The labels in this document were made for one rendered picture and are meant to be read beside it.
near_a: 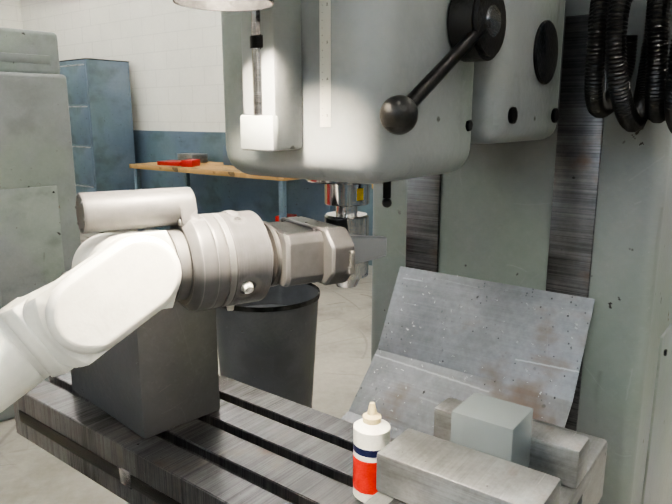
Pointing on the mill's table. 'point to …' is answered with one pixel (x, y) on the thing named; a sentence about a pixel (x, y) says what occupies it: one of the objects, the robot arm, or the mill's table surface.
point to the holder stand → (157, 372)
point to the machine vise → (544, 457)
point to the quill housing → (361, 94)
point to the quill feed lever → (457, 19)
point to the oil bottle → (370, 435)
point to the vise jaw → (457, 475)
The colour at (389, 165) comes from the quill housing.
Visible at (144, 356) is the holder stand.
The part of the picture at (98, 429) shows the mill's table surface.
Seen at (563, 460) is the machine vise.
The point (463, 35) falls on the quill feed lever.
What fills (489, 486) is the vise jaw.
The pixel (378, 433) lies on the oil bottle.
